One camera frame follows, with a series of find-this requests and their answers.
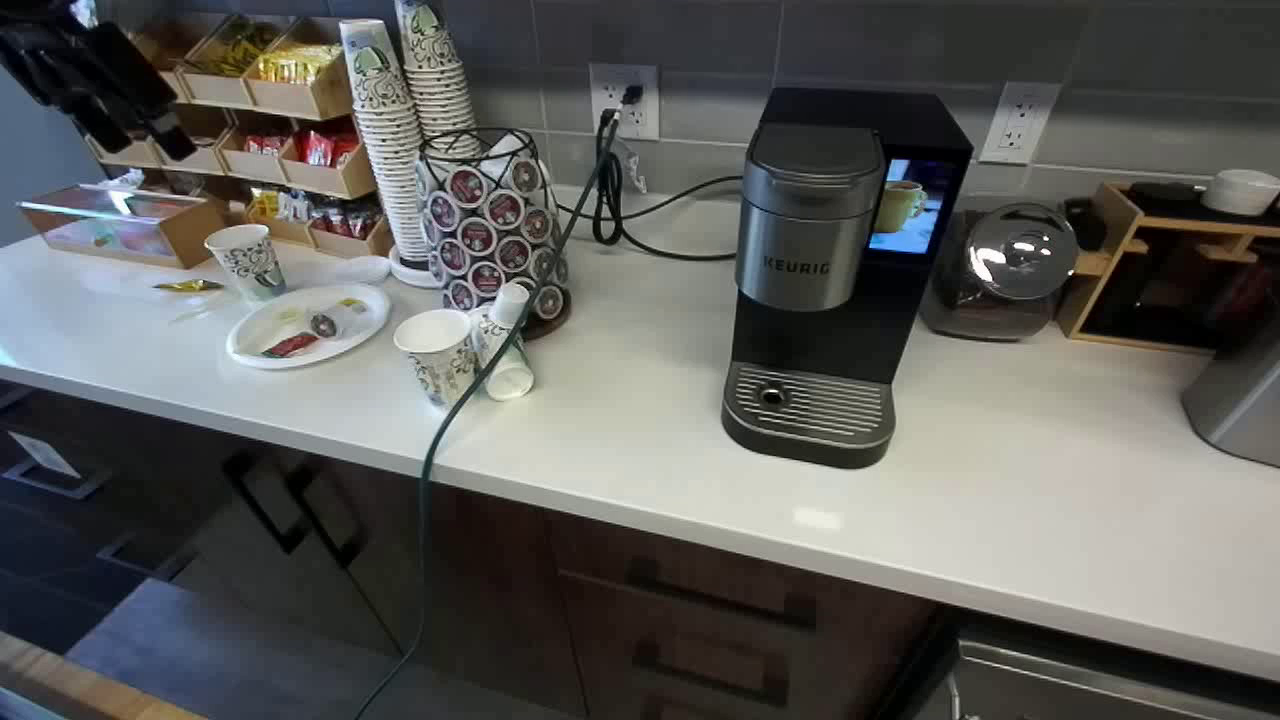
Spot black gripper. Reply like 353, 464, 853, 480
0, 0, 201, 164

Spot patterned paper coffee cup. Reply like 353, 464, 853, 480
471, 276, 539, 405
389, 305, 480, 412
201, 218, 294, 305

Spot tall patterned paper cup stack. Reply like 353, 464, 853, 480
336, 14, 434, 269
392, 0, 480, 142

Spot white cup lids stack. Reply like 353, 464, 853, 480
389, 246, 443, 292

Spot black silver coffee machine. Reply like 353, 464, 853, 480
721, 85, 976, 471

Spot wooden tea bag box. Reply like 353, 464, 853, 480
16, 180, 234, 273

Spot wooden condiment organizer shelf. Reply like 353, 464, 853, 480
92, 13, 402, 265

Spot olive yellow tea packets pile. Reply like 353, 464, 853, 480
191, 14, 278, 76

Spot red packets pile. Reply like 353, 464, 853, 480
234, 123, 297, 155
287, 123, 364, 173

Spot bright yellow packets pile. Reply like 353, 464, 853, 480
252, 34, 350, 86

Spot white round plate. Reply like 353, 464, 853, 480
222, 281, 397, 375

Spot dark red packet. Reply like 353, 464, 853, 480
260, 327, 325, 361

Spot light wood board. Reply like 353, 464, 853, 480
0, 626, 204, 720

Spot dark wood base cabinet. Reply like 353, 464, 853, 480
0, 385, 963, 720

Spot wooden countertop rack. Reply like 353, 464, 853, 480
1054, 176, 1280, 353

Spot white bowl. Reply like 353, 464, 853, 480
1199, 164, 1280, 218

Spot stainless steel appliance front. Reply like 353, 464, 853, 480
916, 623, 1280, 720

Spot grey metal container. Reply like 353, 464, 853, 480
1178, 311, 1280, 471

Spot wire coffee pod carousel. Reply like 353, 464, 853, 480
415, 123, 578, 331

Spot black cabinet handle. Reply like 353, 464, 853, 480
287, 458, 372, 573
634, 634, 794, 707
222, 447, 313, 555
626, 555, 819, 633

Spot black power cable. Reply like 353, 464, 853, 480
551, 80, 753, 269

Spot dark green cable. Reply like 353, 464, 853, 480
353, 311, 537, 720

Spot white wall outlet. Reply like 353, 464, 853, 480
980, 80, 1066, 167
586, 59, 664, 142

